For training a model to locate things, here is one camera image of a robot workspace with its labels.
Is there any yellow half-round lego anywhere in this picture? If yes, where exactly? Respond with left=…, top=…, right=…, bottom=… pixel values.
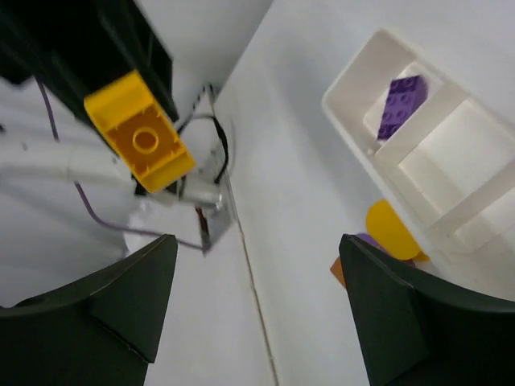
left=84, top=71, right=196, bottom=193

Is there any purple lego with flower print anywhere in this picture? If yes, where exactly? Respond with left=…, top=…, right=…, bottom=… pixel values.
left=356, top=232, right=389, bottom=254

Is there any purple lego brick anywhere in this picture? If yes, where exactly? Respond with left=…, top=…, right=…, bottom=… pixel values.
left=377, top=75, right=427, bottom=141

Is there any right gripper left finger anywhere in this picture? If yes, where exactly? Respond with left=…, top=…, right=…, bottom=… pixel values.
left=1, top=235, right=178, bottom=385

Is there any yellow rounded lego near tray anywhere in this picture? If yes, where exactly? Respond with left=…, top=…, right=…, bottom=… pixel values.
left=365, top=199, right=431, bottom=262

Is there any white three-compartment tray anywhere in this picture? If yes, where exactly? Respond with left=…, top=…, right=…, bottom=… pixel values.
left=322, top=28, right=514, bottom=299

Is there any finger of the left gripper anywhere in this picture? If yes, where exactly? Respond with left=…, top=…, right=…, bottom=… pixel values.
left=1, top=0, right=179, bottom=125

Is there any brown lego brick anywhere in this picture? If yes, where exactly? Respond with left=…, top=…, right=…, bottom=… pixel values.
left=330, top=257, right=347, bottom=288

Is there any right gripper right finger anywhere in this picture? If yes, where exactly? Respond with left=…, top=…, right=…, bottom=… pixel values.
left=339, top=234, right=514, bottom=385

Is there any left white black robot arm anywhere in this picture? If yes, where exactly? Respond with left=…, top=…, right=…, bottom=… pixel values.
left=1, top=1, right=224, bottom=213

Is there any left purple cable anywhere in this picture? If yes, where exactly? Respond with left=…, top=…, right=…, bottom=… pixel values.
left=35, top=80, right=210, bottom=254

